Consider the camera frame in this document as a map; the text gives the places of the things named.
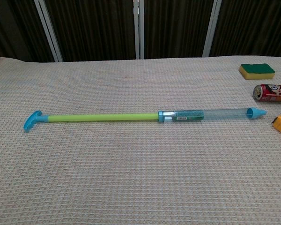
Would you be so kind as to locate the beige waffle-weave tablecloth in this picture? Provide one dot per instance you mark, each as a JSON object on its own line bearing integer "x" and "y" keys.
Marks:
{"x": 131, "y": 168}

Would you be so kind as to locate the dark slatted screen panel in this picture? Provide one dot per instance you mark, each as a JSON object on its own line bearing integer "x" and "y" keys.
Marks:
{"x": 11, "y": 28}
{"x": 255, "y": 25}
{"x": 175, "y": 28}
{"x": 91, "y": 28}

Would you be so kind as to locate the yellow sponge green scouring pad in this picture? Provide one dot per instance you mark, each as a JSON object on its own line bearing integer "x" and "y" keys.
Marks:
{"x": 256, "y": 70}

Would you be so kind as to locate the red drink can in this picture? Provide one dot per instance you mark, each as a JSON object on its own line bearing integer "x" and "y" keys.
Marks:
{"x": 274, "y": 93}

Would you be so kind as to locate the white screen frame post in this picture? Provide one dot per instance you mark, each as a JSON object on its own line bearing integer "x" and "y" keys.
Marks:
{"x": 138, "y": 28}
{"x": 48, "y": 30}
{"x": 212, "y": 28}

